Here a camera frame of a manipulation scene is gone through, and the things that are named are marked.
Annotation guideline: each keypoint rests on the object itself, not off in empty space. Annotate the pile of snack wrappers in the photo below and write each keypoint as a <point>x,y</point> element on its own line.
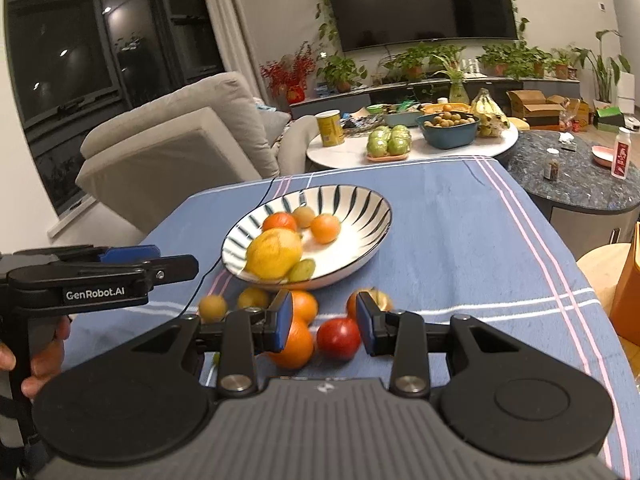
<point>361,124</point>

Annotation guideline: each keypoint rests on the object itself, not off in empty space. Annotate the green bowl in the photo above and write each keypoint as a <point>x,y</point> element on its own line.
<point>376,109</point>

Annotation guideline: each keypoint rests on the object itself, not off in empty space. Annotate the yellow lemon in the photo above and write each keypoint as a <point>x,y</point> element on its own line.
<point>274,253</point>

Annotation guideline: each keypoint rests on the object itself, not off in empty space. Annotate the orange plastic basket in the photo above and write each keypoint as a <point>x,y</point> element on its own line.
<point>440,107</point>

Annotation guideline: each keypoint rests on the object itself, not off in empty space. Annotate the white bottle red label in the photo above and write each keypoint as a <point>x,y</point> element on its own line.
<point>621,155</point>

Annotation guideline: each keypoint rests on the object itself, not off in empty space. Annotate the yellow-red small apple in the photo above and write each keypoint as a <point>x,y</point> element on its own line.
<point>384,301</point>

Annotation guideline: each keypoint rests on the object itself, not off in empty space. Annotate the beige armchair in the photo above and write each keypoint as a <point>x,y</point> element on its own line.
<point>165,155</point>

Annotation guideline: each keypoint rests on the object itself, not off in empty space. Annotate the small black remote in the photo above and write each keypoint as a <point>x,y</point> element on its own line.
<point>568,146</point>

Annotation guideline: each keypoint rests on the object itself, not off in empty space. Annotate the brown longan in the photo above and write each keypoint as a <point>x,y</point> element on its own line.
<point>303,216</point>

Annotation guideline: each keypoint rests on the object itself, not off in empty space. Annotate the large wall television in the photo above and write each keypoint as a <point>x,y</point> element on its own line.
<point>425,5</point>

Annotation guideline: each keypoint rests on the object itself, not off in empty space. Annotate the tall broad-leaf plant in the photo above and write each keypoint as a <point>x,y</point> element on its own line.
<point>602,67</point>

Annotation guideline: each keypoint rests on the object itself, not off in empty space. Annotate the grey television console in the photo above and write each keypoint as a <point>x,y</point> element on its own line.
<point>390,95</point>

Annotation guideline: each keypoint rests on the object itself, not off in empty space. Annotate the white crumpled tissue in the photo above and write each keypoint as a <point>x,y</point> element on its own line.
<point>565,137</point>

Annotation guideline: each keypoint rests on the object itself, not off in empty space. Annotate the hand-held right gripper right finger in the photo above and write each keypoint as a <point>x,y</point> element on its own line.
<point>367,327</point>

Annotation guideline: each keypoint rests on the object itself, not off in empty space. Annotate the yellow fruit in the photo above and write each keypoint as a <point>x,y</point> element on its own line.
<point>518,124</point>

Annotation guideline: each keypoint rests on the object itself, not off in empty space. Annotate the round wooden stool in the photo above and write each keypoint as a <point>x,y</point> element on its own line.
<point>597,270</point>

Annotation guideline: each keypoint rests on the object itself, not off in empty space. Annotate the small cardboard box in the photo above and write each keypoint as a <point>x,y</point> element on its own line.
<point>577,115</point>

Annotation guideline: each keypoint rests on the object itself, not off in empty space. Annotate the teal plastic basket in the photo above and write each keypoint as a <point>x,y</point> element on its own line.
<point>402,119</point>

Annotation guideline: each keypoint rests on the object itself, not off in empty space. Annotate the blue striped tablecloth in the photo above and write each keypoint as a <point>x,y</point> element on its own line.
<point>475,240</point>

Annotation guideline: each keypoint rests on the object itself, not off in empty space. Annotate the white dark-striped ceramic bowl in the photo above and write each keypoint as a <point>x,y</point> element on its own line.
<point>350,240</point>

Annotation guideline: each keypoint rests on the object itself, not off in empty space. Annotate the grey cushion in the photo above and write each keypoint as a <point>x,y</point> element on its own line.
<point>277,125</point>

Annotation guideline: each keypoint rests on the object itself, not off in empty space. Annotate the small pale orange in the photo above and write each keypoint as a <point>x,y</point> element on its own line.
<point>325,228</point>

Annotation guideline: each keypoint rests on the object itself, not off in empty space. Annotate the orange stand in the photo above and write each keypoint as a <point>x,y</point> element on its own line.
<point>627,300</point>

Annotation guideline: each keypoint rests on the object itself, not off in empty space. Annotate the pack of green apples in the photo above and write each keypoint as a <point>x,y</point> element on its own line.
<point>389,142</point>

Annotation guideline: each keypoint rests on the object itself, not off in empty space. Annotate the yellow can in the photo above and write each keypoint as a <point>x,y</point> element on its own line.
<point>330,129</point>

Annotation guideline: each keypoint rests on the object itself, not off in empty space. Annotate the red apple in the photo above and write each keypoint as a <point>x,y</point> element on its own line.
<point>337,338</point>

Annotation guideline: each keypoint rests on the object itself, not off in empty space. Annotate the white air purifier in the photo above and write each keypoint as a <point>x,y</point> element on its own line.
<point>626,90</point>

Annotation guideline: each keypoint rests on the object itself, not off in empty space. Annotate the pink dish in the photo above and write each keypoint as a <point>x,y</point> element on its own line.
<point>601,156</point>

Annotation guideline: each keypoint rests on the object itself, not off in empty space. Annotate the large open cardboard box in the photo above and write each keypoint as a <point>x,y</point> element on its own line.
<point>535,110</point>

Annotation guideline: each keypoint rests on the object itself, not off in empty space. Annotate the small spice jar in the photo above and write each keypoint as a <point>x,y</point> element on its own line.
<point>551,167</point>

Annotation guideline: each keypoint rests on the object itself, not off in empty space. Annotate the leafy potted plant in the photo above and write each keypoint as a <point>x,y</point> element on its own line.
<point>562,64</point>
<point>531,60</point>
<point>495,57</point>
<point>410,60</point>
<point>342,72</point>

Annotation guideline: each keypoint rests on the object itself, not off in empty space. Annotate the reddish mandarin orange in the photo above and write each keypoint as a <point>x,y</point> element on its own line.
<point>279,221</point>

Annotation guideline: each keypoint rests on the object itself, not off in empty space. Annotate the teal bowl of longans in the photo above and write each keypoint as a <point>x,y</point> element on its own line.
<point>447,135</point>

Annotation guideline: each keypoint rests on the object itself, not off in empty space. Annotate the large orange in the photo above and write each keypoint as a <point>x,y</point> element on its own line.
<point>299,346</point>

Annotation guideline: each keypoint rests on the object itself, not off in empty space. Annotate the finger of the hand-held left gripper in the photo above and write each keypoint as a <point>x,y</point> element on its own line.
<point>130,254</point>
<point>175,267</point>

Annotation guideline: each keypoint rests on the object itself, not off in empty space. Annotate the person's left hand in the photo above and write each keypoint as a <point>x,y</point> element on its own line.
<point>50,350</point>

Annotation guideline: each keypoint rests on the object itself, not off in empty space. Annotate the white round coffee table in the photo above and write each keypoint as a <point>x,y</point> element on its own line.
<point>350,157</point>

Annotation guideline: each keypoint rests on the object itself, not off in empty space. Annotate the yellow-brown longan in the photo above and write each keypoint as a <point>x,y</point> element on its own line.
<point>213,307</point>
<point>252,298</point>

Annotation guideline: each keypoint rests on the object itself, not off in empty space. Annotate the red berry branches in vase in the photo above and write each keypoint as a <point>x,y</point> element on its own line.
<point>290,67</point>

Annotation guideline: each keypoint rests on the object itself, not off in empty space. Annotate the black framed window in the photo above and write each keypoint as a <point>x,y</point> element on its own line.
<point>60,60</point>

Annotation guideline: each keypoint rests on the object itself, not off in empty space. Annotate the green box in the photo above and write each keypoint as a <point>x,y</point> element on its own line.
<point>608,120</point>

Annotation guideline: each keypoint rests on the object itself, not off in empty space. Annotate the dark marble round table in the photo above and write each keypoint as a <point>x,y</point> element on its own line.
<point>575,180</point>

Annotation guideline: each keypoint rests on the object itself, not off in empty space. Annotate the glass vase with green plant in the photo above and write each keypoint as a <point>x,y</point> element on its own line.
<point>457,92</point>

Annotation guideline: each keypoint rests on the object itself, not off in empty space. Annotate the bunch of bananas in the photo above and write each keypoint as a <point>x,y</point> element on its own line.
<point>489,107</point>

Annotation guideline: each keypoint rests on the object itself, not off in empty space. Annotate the white robot vacuum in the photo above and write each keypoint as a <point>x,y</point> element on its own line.
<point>631,125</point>

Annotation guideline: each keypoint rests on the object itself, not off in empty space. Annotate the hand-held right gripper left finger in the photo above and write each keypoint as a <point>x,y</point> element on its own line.
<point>284,322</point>

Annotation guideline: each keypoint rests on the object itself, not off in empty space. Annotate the white curtain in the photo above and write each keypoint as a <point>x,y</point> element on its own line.
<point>225,25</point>

